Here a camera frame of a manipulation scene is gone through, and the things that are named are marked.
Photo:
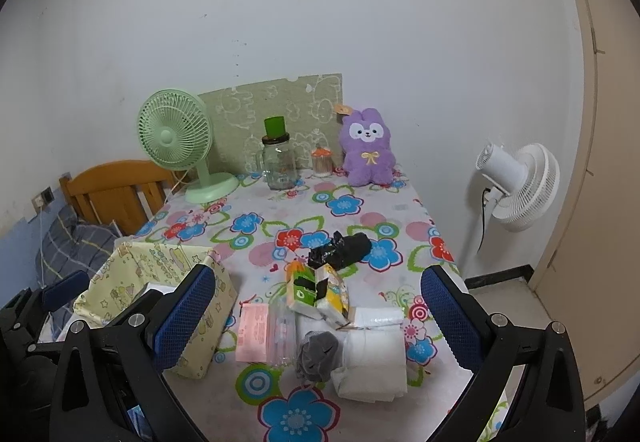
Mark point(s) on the grey plaid pillow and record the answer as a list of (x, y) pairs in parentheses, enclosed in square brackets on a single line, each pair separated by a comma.
[(72, 244)]

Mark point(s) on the toothpick jar orange lid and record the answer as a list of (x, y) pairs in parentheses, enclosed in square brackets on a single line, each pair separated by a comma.
[(322, 162)]

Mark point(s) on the yellow cartoon tissue pack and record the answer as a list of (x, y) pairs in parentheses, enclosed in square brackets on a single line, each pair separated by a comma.
[(332, 299)]

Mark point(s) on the green patterned board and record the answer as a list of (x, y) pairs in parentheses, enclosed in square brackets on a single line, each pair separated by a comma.
[(307, 105)]

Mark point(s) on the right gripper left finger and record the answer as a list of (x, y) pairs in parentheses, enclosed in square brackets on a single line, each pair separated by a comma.
[(103, 374)]

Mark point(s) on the grey sock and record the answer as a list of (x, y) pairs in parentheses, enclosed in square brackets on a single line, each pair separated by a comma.
[(316, 357)]

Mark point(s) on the wooden bed headboard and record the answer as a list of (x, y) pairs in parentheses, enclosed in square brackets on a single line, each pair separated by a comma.
[(127, 193)]

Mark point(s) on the wall power socket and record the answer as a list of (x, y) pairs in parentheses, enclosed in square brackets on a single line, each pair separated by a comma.
[(42, 200)]

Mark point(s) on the green desk fan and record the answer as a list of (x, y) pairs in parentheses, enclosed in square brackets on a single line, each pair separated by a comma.
[(175, 131)]

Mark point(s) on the glass jar with green lid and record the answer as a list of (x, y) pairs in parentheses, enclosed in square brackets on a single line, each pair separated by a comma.
[(276, 160)]

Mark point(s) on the pink paper packet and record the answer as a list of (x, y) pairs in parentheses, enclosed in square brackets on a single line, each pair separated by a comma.
[(252, 343)]

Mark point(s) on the yellow fabric storage box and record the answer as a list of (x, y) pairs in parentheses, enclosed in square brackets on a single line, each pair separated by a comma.
[(185, 294)]

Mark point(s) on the white towel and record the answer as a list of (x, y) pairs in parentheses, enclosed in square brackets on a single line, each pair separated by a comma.
[(373, 366)]

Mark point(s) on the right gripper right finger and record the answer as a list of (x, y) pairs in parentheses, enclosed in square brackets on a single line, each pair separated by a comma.
[(548, 404)]

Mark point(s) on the black plastic bag bundle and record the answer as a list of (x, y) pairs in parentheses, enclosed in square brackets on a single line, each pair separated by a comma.
[(341, 251)]

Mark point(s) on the white standing fan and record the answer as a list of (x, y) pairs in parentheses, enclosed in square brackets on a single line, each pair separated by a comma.
[(522, 186)]

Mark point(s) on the green orange tissue pack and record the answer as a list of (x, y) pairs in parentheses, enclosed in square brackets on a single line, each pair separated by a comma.
[(300, 290)]

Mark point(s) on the purple plush bunny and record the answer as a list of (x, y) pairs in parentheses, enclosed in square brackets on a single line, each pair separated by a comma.
[(365, 141)]

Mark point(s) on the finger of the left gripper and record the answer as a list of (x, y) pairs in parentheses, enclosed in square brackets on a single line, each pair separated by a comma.
[(65, 291)]

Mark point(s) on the white roll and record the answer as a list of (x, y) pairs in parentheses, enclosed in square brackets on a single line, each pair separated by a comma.
[(374, 318)]

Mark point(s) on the beige door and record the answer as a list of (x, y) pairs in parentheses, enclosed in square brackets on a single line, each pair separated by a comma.
[(588, 276)]

